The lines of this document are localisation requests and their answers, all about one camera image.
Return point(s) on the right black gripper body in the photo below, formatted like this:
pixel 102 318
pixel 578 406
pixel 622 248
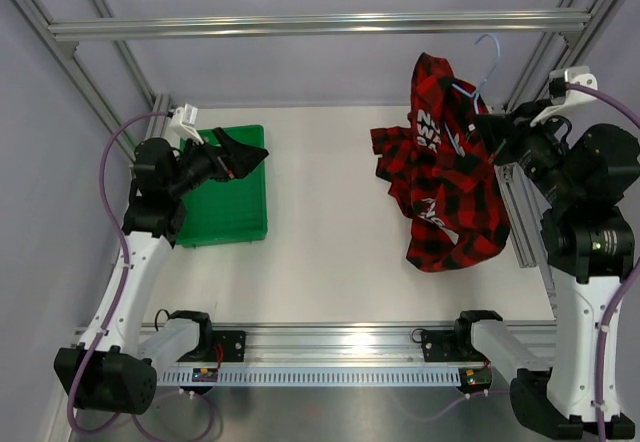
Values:
pixel 523 134

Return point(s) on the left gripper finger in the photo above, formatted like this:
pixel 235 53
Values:
pixel 230 145
pixel 245 159

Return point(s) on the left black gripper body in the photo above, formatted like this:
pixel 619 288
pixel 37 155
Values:
pixel 196 167

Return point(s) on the light blue wire hanger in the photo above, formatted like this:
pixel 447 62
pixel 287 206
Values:
pixel 474 96

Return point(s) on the red black plaid shirt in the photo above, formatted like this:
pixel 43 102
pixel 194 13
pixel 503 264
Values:
pixel 440 175

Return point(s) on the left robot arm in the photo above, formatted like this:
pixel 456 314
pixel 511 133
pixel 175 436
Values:
pixel 110 369

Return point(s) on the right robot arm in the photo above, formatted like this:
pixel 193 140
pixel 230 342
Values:
pixel 590 251

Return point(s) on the green plastic tray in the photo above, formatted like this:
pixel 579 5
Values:
pixel 226 212

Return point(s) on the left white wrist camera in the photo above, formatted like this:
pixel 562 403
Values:
pixel 183 123

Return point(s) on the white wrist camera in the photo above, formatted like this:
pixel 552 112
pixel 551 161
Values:
pixel 183 123
pixel 564 98

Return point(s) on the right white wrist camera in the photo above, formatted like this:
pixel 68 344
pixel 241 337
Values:
pixel 564 98

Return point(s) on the aluminium frame crossbar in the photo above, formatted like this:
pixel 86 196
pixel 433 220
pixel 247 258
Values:
pixel 480 21

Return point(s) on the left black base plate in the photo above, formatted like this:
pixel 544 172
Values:
pixel 231 344

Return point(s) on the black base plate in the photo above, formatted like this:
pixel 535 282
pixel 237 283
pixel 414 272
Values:
pixel 441 345
pixel 231 344

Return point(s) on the front aluminium rail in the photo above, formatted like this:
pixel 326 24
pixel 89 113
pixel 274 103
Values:
pixel 331 345

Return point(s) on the white slotted cable duct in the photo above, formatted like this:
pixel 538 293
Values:
pixel 311 377

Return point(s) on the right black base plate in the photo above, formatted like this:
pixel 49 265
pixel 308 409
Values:
pixel 441 345

